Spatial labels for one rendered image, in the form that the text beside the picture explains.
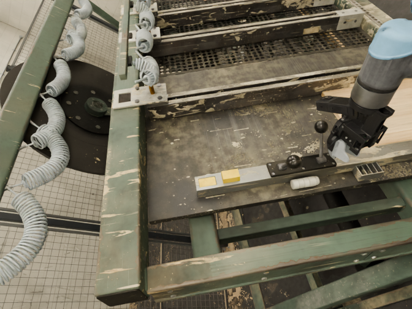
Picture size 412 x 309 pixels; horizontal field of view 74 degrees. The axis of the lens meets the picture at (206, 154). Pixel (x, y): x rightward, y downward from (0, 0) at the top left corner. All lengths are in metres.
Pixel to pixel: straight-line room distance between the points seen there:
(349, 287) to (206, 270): 0.88
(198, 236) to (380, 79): 0.58
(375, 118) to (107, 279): 0.66
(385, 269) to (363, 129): 0.81
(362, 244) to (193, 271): 0.41
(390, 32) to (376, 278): 1.04
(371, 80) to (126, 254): 0.62
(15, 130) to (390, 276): 1.55
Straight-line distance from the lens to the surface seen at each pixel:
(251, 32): 1.46
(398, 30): 0.59
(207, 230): 0.82
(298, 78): 1.14
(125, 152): 0.85
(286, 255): 0.72
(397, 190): 1.04
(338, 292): 1.48
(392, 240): 0.82
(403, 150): 1.03
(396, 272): 1.37
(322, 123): 0.83
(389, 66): 0.59
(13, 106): 1.35
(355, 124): 0.70
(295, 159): 0.73
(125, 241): 0.70
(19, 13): 7.57
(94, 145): 1.39
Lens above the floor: 2.06
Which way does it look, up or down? 31 degrees down
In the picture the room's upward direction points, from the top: 72 degrees counter-clockwise
